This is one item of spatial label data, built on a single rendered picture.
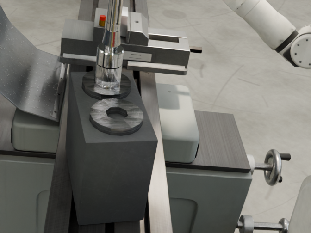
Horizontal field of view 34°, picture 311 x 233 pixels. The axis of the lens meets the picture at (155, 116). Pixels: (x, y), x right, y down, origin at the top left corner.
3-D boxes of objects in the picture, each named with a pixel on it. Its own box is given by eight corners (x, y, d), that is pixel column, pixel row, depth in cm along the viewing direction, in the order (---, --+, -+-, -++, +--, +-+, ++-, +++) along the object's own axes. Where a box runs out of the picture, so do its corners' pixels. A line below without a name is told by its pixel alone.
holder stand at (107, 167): (121, 145, 110) (132, 65, 98) (144, 220, 92) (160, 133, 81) (65, 147, 106) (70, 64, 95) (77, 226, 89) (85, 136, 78)
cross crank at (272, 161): (275, 169, 169) (286, 142, 162) (285, 194, 159) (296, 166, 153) (229, 166, 167) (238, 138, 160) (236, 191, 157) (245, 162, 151)
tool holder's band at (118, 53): (128, 56, 88) (129, 51, 88) (105, 61, 86) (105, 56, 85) (115, 44, 91) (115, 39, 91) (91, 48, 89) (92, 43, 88)
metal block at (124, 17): (125, 27, 141) (127, 7, 138) (125, 36, 136) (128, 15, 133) (107, 25, 140) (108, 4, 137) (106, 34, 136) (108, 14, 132)
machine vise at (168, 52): (182, 50, 151) (188, 16, 145) (187, 76, 139) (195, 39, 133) (64, 37, 147) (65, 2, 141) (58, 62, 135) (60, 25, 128)
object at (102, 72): (124, 85, 92) (128, 56, 88) (102, 90, 89) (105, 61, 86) (111, 73, 95) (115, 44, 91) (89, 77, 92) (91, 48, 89)
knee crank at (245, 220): (299, 228, 161) (305, 214, 158) (304, 242, 156) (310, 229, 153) (232, 223, 158) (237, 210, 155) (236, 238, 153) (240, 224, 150)
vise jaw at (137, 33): (146, 26, 145) (147, 13, 143) (147, 46, 135) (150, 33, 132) (125, 24, 144) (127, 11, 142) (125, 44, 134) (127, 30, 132)
